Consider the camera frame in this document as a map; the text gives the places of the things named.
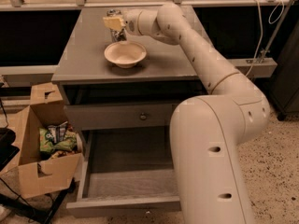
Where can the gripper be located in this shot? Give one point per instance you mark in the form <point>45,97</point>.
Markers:
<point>131,21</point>

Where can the silver redbull can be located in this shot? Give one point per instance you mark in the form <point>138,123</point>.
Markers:
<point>116,35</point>

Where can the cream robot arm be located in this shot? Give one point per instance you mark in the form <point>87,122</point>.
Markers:
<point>205,130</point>

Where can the grey wooden drawer cabinet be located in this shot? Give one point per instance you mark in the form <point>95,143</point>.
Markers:
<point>102,82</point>

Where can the closed grey drawer with knob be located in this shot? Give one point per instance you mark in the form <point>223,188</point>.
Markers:
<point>114,116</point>

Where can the open grey bottom drawer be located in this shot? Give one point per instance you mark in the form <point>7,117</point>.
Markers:
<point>126,171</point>

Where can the cream paper bowl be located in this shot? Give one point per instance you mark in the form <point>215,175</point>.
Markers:
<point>125,54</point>

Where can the silver snack packet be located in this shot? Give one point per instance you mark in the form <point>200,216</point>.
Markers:
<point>58,131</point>

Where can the green snack bag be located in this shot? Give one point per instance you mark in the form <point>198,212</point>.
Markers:
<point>47,146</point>

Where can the open cardboard box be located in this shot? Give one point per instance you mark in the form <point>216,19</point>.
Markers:
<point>49,148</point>

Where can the dark cabinet at right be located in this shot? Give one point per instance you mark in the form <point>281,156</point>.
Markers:
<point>283,87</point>

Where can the metal railing frame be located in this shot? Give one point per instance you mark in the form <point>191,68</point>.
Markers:
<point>27,75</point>

